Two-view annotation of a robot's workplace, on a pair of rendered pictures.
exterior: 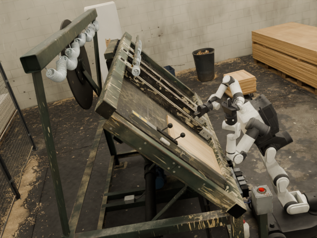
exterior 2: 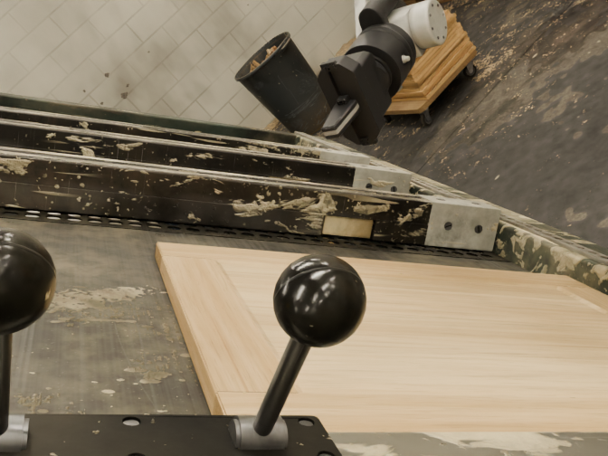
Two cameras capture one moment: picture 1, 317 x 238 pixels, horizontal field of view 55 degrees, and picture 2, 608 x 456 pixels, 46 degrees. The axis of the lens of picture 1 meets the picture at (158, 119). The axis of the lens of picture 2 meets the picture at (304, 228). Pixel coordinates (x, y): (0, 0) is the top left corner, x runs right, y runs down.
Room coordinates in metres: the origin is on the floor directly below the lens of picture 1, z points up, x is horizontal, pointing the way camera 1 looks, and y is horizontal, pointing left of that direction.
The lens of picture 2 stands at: (1.65, -0.14, 1.54)
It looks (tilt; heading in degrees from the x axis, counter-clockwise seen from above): 22 degrees down; 354
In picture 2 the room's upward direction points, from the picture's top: 42 degrees counter-clockwise
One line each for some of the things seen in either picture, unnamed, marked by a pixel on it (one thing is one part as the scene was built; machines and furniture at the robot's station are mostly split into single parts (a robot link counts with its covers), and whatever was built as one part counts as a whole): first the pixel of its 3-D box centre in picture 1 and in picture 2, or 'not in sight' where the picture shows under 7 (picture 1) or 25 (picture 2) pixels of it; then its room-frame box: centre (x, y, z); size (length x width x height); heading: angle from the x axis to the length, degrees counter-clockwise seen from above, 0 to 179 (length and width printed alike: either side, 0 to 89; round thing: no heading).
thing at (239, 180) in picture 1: (237, 180); not in sight; (2.16, -0.59, 0.69); 0.50 x 0.14 x 0.24; 177
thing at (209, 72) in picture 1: (204, 64); (289, 89); (6.75, -1.29, 0.33); 0.52 x 0.51 x 0.65; 6
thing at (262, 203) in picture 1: (262, 199); not in sight; (1.72, -0.63, 0.84); 0.12 x 0.12 x 0.18; 87
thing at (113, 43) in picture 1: (122, 80); not in sight; (3.56, 0.34, 1.38); 0.70 x 0.15 x 0.85; 177
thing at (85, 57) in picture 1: (80, 65); not in sight; (2.72, 0.58, 1.85); 0.80 x 0.06 x 0.80; 177
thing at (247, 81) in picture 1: (237, 85); (411, 71); (5.49, -1.62, 0.20); 0.61 x 0.53 x 0.40; 6
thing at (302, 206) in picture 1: (294, 202); not in sight; (2.18, -1.11, 0.28); 0.21 x 0.20 x 0.13; 87
